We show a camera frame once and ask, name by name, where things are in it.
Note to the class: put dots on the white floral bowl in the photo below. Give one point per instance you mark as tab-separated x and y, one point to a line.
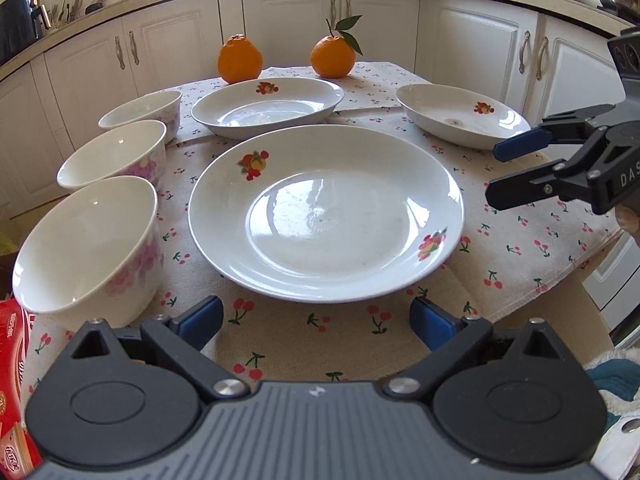
98	254
137	149
164	106

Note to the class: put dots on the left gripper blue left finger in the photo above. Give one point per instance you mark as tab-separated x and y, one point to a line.
199	325

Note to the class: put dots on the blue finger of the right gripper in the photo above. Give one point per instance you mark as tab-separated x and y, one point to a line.
525	187
545	129

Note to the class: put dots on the white deep plate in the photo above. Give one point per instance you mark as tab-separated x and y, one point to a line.
250	108
460	116

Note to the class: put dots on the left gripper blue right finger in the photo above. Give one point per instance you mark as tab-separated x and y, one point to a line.
432	325

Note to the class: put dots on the black air fryer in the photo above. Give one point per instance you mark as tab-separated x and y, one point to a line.
22	23

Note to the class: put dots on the orange with green leaf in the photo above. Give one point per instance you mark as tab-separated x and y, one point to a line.
334	56

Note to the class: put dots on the large white fruit plate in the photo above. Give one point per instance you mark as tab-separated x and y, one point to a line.
326	214

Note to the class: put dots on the red printed carton box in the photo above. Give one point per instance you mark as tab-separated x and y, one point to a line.
19	456

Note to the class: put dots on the bumpy orange without leaf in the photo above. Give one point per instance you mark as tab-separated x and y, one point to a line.
239	60

